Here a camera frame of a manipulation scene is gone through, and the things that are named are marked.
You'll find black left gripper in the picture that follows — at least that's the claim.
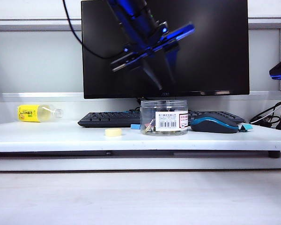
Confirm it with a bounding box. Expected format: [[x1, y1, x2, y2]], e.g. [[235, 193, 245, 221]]
[[124, 21, 195, 91]]

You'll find round transparent plastic box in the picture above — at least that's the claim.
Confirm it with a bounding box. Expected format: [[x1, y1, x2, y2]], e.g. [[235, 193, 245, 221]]
[[140, 100, 189, 136]]

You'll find pale yellow bottle cap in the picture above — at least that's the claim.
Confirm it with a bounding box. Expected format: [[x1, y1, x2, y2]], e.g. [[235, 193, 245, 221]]
[[105, 128, 123, 137]]

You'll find black computer monitor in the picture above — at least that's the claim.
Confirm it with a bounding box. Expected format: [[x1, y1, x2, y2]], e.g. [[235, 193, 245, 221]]
[[81, 0, 250, 100]]

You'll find teal binder clip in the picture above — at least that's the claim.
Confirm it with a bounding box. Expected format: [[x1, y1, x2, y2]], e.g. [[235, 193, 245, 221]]
[[238, 124, 253, 133]]

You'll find black computer keyboard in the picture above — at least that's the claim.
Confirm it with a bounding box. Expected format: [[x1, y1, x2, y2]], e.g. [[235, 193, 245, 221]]
[[77, 111, 246, 128]]

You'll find blue and black computer mouse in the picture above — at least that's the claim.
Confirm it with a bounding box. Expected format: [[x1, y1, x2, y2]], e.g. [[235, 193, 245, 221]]
[[190, 116, 239, 135]]

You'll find plastic bottle with yellow label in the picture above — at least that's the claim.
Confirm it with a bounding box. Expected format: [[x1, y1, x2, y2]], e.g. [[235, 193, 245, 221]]
[[17, 104, 65, 123]]

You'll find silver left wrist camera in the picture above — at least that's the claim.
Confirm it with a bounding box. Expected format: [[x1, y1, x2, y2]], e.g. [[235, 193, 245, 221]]
[[110, 52, 143, 72]]

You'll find black power cable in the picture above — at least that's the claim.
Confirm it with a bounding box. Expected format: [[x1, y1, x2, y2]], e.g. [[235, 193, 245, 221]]
[[249, 99, 281, 125]]

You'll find black monitor cable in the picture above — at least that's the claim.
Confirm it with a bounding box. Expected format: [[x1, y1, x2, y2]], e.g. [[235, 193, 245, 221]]
[[128, 97, 143, 112]]

